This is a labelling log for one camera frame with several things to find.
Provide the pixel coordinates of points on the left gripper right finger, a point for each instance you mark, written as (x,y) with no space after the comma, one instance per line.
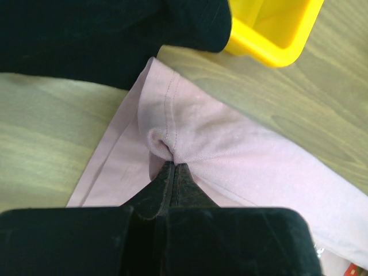
(201,238)

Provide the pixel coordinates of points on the black garment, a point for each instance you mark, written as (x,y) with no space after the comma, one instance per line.
(105,42)

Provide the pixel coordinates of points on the yellow plastic bin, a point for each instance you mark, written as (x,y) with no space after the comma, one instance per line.
(273,32)

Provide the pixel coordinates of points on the pink t-shirt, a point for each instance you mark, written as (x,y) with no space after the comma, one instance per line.
(238,162)

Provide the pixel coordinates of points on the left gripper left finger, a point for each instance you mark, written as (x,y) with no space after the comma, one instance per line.
(121,240)

